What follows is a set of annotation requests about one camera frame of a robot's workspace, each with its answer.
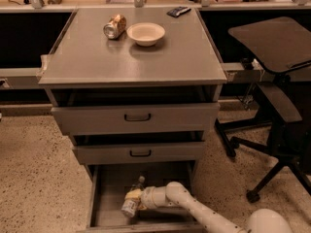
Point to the black middle drawer handle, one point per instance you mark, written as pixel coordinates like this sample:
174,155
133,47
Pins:
140,153

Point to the black top drawer handle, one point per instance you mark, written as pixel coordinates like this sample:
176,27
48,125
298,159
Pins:
133,118

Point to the grey top drawer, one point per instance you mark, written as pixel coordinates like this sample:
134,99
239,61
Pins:
101,120

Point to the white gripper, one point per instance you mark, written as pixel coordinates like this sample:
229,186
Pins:
149,197

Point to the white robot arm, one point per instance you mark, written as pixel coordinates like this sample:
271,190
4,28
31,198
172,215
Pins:
175,194

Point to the black drawer handle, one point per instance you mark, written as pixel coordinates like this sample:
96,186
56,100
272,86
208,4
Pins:
133,118
140,153

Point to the crushed metal soda can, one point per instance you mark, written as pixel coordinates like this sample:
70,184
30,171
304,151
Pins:
115,27

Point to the grey middle drawer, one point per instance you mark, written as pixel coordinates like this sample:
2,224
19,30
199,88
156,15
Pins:
119,154

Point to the grey drawer cabinet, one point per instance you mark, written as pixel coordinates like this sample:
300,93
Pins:
89,70

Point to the dark snack bar wrapper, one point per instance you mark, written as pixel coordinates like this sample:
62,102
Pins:
176,12

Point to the black office chair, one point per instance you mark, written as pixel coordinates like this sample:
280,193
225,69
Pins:
281,46

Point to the white round bowl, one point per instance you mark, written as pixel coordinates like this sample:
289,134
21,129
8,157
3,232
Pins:
145,34

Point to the grey drawer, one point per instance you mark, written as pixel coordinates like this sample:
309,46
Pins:
119,154
110,184
101,120

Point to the clear plastic water bottle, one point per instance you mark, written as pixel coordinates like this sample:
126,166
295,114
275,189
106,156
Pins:
130,206

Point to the grey bottom drawer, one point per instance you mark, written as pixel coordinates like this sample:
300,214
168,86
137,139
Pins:
110,184

